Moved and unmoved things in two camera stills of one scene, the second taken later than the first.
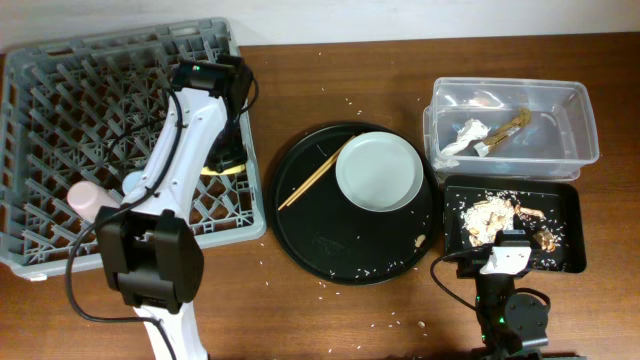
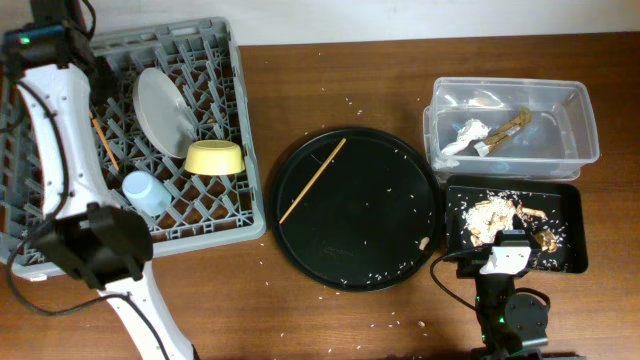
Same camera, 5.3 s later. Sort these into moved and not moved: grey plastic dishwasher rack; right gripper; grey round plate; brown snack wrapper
Moved: grey round plate
Not moved: right gripper; grey plastic dishwasher rack; brown snack wrapper
